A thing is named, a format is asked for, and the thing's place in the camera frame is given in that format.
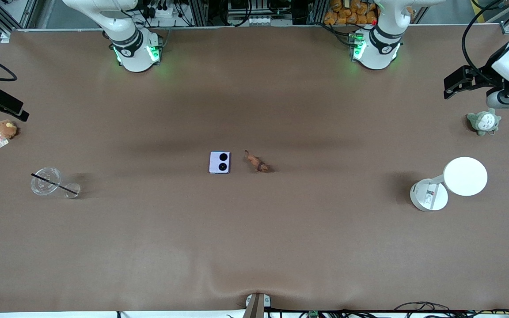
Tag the grey totoro plush toy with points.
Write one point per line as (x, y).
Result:
(484, 122)

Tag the white round desk lamp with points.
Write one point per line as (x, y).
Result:
(465, 176)

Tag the brown plush toy with tag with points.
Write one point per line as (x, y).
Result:
(6, 129)

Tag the brown table mat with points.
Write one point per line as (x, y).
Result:
(254, 247)

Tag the clear plastic cup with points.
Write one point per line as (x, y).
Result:
(42, 187)

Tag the black drinking straw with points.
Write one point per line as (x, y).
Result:
(55, 185)

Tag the dark equipment box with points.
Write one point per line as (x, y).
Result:
(259, 11)

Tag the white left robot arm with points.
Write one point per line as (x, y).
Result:
(380, 48)

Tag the white power strip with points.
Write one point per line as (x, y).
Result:
(161, 12)

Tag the orange lumpy objects pile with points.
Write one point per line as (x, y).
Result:
(351, 11)

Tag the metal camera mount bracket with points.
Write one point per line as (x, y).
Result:
(256, 305)

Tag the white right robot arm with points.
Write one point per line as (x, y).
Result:
(131, 48)

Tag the lilac flip phone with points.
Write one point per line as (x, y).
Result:
(216, 168)

